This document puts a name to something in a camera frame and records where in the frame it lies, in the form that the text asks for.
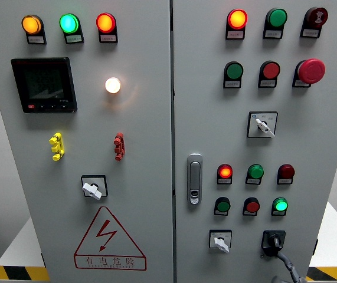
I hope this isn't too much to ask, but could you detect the black-handled turn switch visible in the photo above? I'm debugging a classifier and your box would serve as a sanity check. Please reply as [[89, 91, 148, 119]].
[[260, 230, 286, 258]]

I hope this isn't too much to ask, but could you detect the black yellow striped tape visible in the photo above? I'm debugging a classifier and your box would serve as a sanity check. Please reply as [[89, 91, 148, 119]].
[[306, 266, 337, 282], [0, 266, 50, 282]]

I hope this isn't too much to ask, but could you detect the small green indicator lamp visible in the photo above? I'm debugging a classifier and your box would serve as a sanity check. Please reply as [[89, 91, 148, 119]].
[[272, 197, 289, 212], [247, 164, 264, 180]]

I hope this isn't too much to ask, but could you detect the small red push button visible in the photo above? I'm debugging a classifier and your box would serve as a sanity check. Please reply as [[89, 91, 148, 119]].
[[243, 197, 260, 213]]

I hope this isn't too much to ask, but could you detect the small green push button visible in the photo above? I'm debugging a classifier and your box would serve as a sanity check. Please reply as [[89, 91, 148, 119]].
[[215, 197, 231, 213]]

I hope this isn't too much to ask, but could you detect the small red indicator lamp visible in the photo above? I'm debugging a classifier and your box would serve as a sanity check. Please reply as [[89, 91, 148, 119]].
[[217, 163, 233, 180], [277, 164, 296, 180]]

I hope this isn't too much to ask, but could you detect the pale grey cabinet door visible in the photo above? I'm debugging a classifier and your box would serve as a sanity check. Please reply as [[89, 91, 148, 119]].
[[172, 0, 337, 283], [0, 0, 175, 283]]

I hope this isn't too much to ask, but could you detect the silver door lock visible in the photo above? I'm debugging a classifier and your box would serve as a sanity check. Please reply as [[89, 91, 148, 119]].
[[187, 153, 204, 206]]

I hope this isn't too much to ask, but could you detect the red warning triangle sign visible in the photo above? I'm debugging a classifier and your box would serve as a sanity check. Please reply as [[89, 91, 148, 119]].
[[73, 205, 148, 271]]

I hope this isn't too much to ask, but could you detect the large red stop button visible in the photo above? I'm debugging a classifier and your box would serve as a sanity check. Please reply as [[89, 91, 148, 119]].
[[297, 58, 326, 85]]

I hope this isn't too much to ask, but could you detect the large red push button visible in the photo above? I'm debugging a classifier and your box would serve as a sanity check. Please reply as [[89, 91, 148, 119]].
[[260, 60, 281, 80]]

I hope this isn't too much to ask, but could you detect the large green push button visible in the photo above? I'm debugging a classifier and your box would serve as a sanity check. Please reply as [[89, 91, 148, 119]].
[[225, 61, 244, 80]]

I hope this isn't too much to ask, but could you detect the large green indicator lamp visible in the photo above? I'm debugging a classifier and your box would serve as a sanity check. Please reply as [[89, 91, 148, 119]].
[[59, 13, 80, 34], [266, 8, 288, 29]]

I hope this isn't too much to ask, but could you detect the dark red buzzer lamp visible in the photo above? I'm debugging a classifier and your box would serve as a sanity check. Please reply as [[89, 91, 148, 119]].
[[305, 6, 329, 29]]

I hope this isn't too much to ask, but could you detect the large red indicator lamp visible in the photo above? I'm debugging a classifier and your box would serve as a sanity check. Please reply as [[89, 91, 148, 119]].
[[227, 9, 248, 31], [96, 12, 117, 34]]

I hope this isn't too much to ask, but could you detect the white round lamp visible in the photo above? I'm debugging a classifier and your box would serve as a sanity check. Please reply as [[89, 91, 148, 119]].
[[104, 77, 122, 94]]

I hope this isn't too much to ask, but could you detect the black digital display meter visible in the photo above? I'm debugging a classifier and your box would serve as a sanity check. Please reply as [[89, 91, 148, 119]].
[[11, 57, 78, 114]]

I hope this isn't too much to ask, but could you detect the large yellow indicator lamp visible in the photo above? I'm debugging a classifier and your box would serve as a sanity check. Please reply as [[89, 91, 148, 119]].
[[21, 14, 43, 36]]

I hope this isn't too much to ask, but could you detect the slim white-handled turn switch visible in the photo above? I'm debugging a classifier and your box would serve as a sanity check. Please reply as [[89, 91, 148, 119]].
[[246, 111, 279, 139]]

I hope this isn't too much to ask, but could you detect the small red handle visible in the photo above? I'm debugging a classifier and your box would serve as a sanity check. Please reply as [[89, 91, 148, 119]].
[[113, 132, 126, 162]]

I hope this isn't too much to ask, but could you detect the small yellow handle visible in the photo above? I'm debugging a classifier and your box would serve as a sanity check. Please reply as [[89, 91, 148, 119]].
[[48, 132, 66, 162]]

